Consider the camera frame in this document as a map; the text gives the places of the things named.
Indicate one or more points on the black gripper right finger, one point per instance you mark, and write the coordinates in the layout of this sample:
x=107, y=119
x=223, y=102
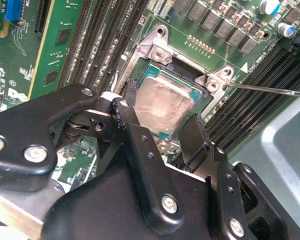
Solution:
x=193, y=145

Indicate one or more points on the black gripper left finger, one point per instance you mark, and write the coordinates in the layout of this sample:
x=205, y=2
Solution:
x=20, y=125

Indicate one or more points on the silver CPU plate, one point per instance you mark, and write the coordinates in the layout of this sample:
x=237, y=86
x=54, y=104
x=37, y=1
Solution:
x=165, y=100

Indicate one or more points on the thin metal locking lever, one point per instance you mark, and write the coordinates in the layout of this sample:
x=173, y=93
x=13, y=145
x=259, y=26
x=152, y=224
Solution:
x=277, y=91
x=114, y=82

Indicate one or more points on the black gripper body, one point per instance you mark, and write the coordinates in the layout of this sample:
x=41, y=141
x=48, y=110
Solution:
x=102, y=207

